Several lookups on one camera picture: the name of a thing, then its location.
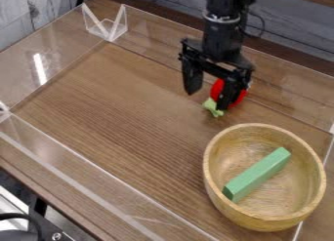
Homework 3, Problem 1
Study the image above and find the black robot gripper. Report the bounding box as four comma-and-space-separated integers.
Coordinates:
179, 38, 254, 110

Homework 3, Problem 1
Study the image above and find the red plush strawberry toy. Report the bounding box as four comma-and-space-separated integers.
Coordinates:
202, 79, 249, 118

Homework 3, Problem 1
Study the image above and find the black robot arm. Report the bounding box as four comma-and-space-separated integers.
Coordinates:
179, 0, 256, 111

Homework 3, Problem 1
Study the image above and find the green rectangular block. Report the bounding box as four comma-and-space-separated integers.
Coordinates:
222, 147, 292, 203

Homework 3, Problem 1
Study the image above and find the wooden oval bowl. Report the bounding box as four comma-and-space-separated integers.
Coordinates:
202, 123, 326, 232

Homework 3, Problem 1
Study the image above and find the clear acrylic table barrier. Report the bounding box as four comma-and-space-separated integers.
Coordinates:
0, 101, 218, 241

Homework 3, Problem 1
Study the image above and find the clear acrylic corner bracket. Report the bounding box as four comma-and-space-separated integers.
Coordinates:
82, 4, 129, 42

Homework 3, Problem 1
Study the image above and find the black metal table frame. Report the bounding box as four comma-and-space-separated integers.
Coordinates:
0, 169, 95, 241

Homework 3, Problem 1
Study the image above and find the black cable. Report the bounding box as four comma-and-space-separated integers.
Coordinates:
0, 212, 43, 241

